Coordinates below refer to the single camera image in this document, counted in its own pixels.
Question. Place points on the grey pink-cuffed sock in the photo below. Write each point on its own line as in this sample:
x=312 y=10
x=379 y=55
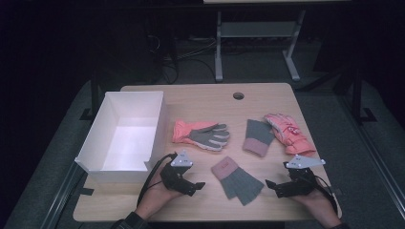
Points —
x=237 y=181

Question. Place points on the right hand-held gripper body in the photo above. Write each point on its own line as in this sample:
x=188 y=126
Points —
x=301 y=183

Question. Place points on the white rectangular box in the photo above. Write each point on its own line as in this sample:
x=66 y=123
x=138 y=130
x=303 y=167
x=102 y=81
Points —
x=124 y=146

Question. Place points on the orange glove with grey palm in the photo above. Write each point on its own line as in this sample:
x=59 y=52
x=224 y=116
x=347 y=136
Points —
x=203 y=135

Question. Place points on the grey metal stand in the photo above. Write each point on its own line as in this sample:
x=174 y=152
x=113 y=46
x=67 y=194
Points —
x=258 y=30

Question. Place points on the black upright stand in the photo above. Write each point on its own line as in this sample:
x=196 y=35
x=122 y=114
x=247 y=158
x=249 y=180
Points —
x=358 y=95
x=95 y=95

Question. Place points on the pink padded ski glove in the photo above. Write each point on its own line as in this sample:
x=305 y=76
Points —
x=291 y=133

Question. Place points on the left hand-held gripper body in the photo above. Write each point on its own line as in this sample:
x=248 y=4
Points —
x=173 y=178

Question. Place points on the aluminium rail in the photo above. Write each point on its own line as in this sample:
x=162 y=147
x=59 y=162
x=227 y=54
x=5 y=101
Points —
x=60 y=197
x=372 y=159

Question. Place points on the person's left hand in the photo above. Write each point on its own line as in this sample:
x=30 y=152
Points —
x=157 y=197

